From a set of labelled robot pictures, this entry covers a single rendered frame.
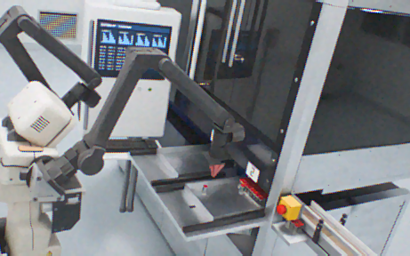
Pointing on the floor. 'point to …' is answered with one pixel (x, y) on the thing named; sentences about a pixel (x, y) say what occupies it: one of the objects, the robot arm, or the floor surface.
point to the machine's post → (301, 117)
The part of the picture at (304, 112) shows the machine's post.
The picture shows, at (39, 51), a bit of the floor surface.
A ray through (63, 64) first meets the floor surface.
